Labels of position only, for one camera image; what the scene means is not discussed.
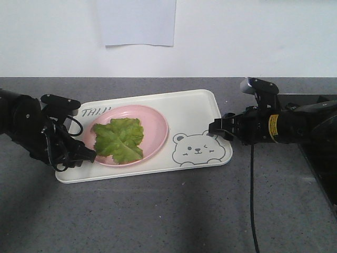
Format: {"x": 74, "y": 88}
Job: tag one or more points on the black glass gas stove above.
{"x": 322, "y": 160}

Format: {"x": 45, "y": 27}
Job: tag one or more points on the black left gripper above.
{"x": 50, "y": 142}

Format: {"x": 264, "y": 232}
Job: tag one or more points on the cream bear serving tray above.
{"x": 187, "y": 146}

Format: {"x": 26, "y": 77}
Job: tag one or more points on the white paper on wall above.
{"x": 137, "y": 22}

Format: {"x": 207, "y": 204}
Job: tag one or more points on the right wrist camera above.
{"x": 264, "y": 92}

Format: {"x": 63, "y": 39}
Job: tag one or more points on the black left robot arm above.
{"x": 17, "y": 110}

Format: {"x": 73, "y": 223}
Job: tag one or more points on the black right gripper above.
{"x": 250, "y": 126}

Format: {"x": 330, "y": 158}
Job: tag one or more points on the pink round plate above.
{"x": 155, "y": 125}

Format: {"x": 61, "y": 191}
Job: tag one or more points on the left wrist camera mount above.
{"x": 59, "y": 108}

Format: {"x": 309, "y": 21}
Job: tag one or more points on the green lettuce leaf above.
{"x": 120, "y": 139}

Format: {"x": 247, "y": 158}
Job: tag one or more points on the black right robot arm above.
{"x": 295, "y": 124}

